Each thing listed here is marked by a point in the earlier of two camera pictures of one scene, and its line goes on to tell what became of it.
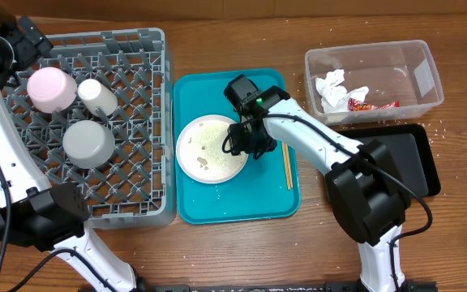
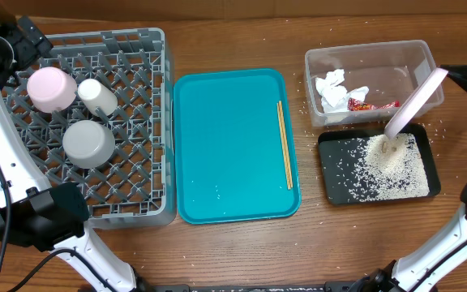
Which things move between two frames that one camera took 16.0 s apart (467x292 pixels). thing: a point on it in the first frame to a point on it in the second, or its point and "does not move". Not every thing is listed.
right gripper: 236,147 to 466,73
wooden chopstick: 286,167 does not move
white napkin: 334,96 does not move
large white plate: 200,154 to 414,101
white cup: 95,95 does not move
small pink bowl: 51,89 does not move
